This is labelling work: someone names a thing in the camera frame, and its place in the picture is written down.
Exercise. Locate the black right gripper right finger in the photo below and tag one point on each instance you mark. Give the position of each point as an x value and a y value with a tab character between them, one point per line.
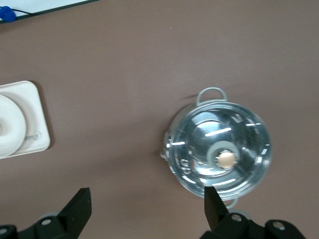
216	211

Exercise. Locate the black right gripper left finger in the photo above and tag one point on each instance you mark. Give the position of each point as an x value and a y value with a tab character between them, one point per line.
69	216

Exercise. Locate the cream round plate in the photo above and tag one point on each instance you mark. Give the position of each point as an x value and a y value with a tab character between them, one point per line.
12	129

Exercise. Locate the cream rabbit print tray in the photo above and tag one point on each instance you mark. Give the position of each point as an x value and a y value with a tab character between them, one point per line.
35	112

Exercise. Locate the glass pot lid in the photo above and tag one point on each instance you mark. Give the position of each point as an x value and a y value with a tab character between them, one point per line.
219	139

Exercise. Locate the steel electric cooking pot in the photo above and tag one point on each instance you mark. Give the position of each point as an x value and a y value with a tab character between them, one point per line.
174	124

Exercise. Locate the brown table cover mat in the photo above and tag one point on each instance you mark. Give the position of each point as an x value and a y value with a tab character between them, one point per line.
124	74

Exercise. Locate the small blue round object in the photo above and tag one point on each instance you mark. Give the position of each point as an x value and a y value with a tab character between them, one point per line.
7	14

